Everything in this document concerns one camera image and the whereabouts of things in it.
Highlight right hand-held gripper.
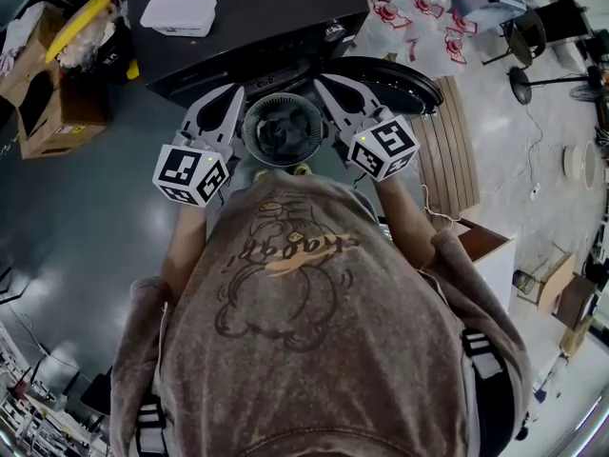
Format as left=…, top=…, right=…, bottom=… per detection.
left=313, top=72, right=422, bottom=183

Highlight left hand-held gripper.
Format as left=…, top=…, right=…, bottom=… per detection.
left=151, top=83, right=246, bottom=208

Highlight round grey basket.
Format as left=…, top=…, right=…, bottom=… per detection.
left=241, top=92, right=330, bottom=167

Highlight dark clothes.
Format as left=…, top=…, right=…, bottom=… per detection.
left=258, top=113, right=311, bottom=155

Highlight black washing machine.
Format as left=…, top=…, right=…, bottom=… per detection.
left=125, top=0, right=371, bottom=109

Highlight person's left forearm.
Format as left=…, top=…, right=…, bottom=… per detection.
left=160, top=201, right=213, bottom=288

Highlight person's right forearm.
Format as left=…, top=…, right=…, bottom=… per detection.
left=378, top=174, right=442, bottom=271

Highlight black round machine door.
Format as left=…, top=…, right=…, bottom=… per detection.
left=322, top=55, right=444, bottom=116

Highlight wooden slat board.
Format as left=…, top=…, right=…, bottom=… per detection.
left=409, top=75, right=480, bottom=222

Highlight pile of red-printed plastic bags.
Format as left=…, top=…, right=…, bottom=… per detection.
left=362, top=0, right=482, bottom=81

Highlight black standing fan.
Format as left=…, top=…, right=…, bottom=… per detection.
left=505, top=63, right=609, bottom=108

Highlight open cardboard box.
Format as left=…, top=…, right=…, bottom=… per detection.
left=0, top=5, right=109, bottom=161

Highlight white cabinet with brown top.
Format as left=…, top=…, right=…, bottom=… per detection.
left=455, top=216, right=518, bottom=314

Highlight white plastic box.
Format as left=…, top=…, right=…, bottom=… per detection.
left=140, top=0, right=219, bottom=38

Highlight black round chair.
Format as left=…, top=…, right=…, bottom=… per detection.
left=481, top=8, right=549, bottom=70

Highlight yellow plastic board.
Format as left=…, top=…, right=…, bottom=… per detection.
left=45, top=0, right=121, bottom=66

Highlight white round bowl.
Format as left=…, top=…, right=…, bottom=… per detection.
left=562, top=139, right=604, bottom=190

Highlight person's brown printed t-shirt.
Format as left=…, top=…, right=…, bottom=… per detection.
left=109, top=174, right=533, bottom=457

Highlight folded cardboard pieces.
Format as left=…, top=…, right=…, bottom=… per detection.
left=516, top=250, right=597, bottom=333

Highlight white cable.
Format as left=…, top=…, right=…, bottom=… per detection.
left=420, top=183, right=463, bottom=224

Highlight small wire basket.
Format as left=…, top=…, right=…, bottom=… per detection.
left=512, top=268, right=538, bottom=295

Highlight black white shoulder strap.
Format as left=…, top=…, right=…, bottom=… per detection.
left=459, top=327, right=507, bottom=382
left=135, top=391, right=168, bottom=457

